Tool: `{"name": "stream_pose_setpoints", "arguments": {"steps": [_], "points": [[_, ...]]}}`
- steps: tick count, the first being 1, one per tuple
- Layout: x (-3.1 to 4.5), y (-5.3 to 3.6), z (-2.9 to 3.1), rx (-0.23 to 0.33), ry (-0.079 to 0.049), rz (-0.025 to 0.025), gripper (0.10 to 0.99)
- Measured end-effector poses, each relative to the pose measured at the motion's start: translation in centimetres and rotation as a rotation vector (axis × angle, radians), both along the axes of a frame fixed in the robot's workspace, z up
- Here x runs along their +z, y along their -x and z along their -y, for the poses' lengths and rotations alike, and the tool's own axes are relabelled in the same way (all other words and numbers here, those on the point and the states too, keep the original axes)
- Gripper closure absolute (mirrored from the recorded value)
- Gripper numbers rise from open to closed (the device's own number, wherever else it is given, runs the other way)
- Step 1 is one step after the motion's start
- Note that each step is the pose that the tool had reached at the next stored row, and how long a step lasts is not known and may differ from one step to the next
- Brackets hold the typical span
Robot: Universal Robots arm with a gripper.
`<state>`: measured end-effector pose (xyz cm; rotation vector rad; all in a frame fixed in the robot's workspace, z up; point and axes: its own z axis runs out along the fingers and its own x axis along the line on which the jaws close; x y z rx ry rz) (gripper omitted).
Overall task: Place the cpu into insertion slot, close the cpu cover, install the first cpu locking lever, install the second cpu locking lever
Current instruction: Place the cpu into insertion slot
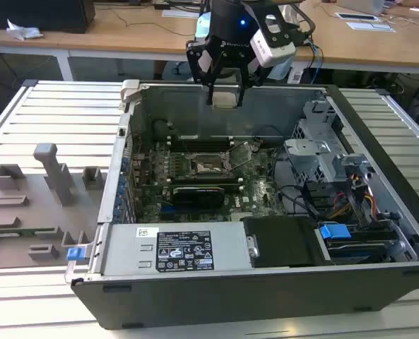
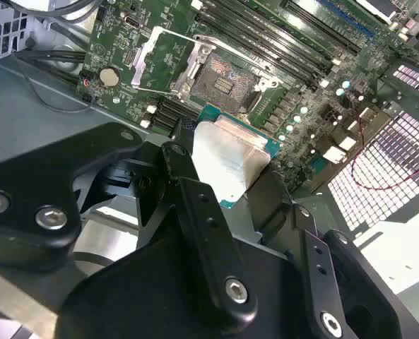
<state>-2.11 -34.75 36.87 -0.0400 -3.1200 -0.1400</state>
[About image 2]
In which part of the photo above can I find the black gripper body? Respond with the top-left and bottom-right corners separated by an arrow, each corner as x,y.
55,231 -> 314,339

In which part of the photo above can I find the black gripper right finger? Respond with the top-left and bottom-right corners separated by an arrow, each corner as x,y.
246,169 -> 419,339

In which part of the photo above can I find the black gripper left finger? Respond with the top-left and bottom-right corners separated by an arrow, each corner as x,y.
0,118 -> 259,335

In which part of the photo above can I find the silver topped CPU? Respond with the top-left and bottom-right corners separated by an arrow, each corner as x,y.
191,103 -> 284,212

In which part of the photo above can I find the metal socket cover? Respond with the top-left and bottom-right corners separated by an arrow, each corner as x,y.
130,25 -> 212,100

